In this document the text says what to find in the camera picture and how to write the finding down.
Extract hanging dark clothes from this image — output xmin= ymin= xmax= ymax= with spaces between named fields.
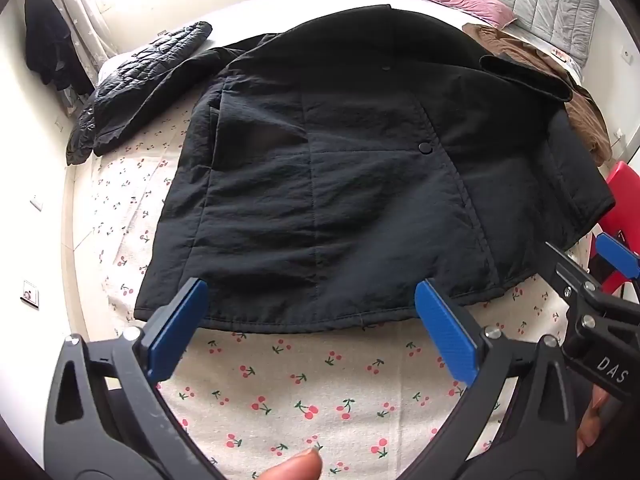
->
xmin=24 ymin=0 xmax=97 ymax=100

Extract white lace curtain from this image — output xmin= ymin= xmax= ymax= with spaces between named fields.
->
xmin=40 ymin=0 xmax=119 ymax=87

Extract person's left hand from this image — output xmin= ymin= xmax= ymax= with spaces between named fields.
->
xmin=259 ymin=447 xmax=324 ymax=480

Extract black puffer jacket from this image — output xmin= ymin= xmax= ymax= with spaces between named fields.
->
xmin=66 ymin=21 xmax=214 ymax=166

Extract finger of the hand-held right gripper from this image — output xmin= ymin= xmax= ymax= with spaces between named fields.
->
xmin=594 ymin=232 xmax=640 ymax=281
xmin=544 ymin=241 xmax=601 ymax=307

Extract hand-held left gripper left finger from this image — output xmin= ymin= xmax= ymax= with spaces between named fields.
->
xmin=44 ymin=277 xmax=226 ymax=480

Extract brown garment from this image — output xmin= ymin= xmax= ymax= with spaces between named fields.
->
xmin=462 ymin=22 xmax=614 ymax=169

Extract person's right hand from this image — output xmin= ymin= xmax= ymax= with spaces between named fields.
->
xmin=575 ymin=389 xmax=612 ymax=457

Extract cherry print blanket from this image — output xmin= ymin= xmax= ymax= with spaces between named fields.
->
xmin=87 ymin=110 xmax=601 ymax=480

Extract red chair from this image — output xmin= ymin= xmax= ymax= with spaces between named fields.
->
xmin=587 ymin=160 xmax=640 ymax=297

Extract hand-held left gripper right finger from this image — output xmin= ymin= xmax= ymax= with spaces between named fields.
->
xmin=395 ymin=279 xmax=591 ymax=480

